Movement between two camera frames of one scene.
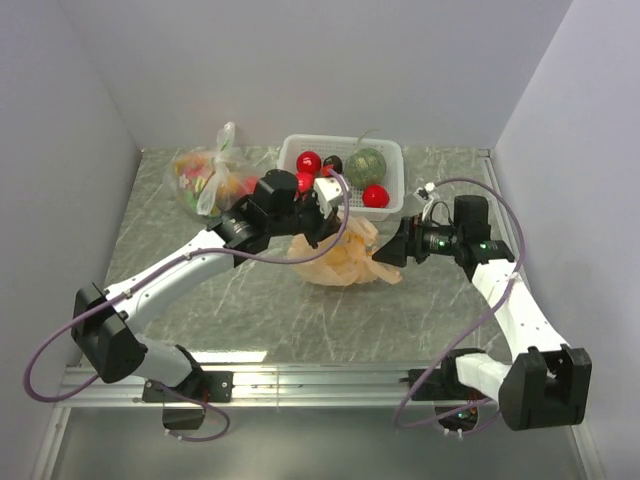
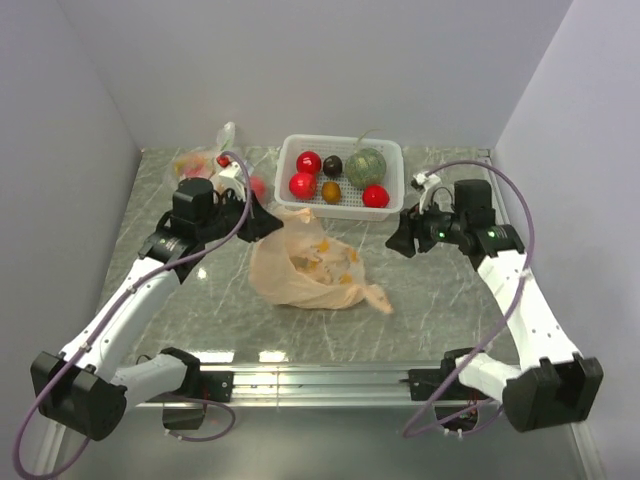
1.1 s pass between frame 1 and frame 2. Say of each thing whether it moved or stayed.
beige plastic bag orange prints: moved
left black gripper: moved
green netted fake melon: stayed
